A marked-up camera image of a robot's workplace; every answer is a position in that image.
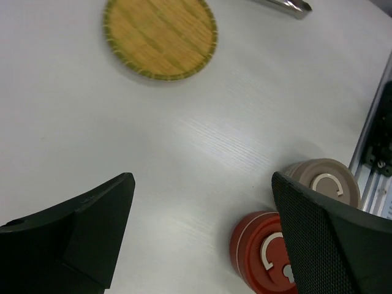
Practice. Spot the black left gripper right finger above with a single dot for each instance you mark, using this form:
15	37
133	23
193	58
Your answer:
332	247

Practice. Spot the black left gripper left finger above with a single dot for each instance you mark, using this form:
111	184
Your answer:
72	247

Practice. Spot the beige round lid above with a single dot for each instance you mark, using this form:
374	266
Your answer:
328	177

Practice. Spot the red round lid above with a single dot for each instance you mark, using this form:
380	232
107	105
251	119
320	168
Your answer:
267	267

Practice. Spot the steel tongs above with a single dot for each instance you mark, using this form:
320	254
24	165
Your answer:
298	9

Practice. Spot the round bamboo plate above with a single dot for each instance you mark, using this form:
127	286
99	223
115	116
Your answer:
161	40

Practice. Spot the slotted cable duct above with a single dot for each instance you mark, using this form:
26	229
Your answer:
387	207

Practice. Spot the aluminium rail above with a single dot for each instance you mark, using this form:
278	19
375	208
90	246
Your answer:
374	187

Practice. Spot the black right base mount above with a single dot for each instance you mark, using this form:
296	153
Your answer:
378	148

